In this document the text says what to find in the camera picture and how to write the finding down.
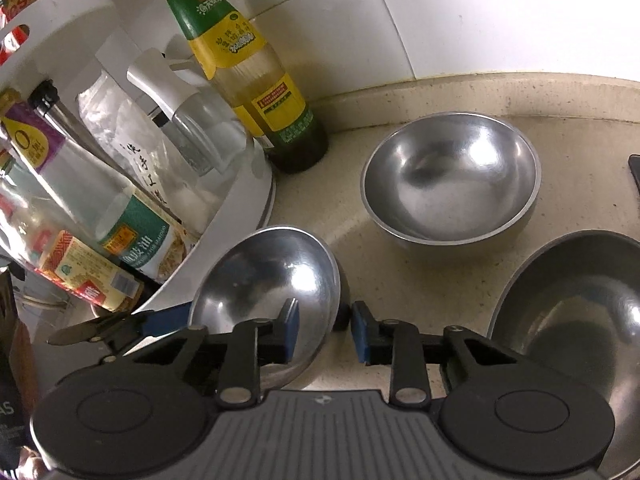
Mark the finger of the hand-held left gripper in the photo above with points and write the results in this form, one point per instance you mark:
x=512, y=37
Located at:
x=155, y=322

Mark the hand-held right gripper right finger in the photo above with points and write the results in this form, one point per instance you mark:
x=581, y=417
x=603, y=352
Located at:
x=360, y=334

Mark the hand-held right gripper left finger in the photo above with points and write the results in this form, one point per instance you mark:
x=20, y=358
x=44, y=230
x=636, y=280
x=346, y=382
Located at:
x=292, y=331

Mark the stainless steel bowl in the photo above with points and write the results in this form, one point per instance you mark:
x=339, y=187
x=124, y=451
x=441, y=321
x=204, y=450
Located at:
x=275, y=280
x=450, y=180
x=575, y=320

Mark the yellow cap sauce bottle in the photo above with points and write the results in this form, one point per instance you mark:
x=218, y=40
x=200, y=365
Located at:
x=90, y=272

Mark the purple neck label clear bottle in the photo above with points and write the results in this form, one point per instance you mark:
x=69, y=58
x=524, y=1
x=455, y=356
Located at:
x=100, y=195

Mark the white two-tier rotating rack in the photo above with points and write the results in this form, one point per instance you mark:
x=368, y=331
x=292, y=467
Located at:
x=235, y=170

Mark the clear plastic bag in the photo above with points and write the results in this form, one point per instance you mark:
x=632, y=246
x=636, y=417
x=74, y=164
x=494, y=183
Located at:
x=135, y=150

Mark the white spray bottle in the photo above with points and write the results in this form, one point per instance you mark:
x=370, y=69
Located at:
x=195, y=110

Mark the green yellow label oil bottle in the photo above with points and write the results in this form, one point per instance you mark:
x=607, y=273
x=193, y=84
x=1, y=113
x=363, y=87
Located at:
x=245, y=75

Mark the black stove edge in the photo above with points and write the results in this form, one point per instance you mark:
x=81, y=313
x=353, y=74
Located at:
x=635, y=170

